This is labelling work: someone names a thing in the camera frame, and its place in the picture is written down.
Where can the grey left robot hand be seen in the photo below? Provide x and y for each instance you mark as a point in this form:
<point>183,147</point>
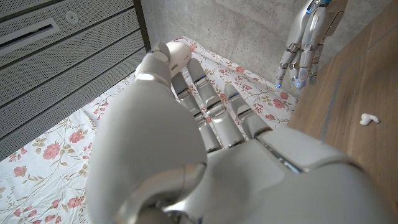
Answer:
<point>248,186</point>

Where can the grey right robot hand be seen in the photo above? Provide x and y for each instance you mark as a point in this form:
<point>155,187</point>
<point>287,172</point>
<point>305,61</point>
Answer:
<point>308,37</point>

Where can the white AirPod earbud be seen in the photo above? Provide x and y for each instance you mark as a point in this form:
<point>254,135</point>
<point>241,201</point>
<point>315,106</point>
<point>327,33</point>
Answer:
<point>368,119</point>

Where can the floral cloth backdrop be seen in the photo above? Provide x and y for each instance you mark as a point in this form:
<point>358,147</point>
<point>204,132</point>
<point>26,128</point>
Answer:
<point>46,174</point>

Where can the round ceiling sensor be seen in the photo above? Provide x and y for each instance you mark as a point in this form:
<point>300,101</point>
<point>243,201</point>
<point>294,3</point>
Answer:
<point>72,17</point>

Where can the ceiling slot vent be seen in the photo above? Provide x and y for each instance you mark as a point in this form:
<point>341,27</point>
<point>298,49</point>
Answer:
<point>28,34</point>

